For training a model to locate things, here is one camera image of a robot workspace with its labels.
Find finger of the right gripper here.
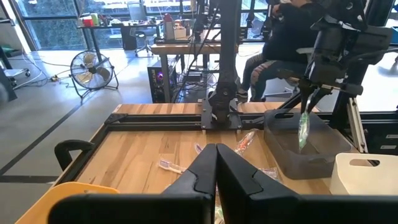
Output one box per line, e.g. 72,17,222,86
310,88,330,110
300,84,313,113

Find black computer tower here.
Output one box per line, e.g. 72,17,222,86
147,63,172,104

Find black floor fan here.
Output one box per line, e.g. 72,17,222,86
70,49,119,99

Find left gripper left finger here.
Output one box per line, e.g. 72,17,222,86
48,143,218,224

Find black table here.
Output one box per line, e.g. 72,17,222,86
76,21,164,52

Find orange plastic bin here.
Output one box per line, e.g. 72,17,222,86
14,182,121,224

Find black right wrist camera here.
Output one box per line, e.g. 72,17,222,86
310,15,394,63

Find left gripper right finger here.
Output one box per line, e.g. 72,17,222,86
216,143,398,224

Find black frame clamp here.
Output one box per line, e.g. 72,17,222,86
54,139,96,171

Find silver aluminium post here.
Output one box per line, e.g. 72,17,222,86
347,96,369,154

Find black office chair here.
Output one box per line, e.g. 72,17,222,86
133,29,155,58

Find white plastic bin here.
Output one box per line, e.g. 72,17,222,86
328,152,398,196

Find person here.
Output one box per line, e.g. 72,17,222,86
236,0,327,103

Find orange wrapped toothbrush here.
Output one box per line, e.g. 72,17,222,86
234,128,259,157

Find wooden workbench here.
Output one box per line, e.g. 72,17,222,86
150,42,240,103

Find green toothbrush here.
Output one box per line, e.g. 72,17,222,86
297,99,312,151

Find grey plastic bin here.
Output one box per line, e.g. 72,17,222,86
263,108,354,180

